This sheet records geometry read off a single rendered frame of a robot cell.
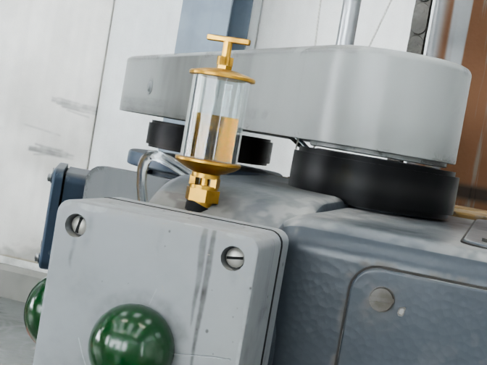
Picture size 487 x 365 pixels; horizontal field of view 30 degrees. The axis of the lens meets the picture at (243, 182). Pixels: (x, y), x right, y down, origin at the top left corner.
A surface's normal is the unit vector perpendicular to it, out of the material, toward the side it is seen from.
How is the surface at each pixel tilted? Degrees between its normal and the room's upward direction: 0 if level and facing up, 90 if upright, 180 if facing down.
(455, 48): 90
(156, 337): 64
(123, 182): 90
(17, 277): 90
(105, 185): 90
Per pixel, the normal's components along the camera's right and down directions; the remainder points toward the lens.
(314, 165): -0.77, -0.10
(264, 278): 0.95, 0.18
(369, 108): -0.35, -0.01
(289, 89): -0.91, -0.14
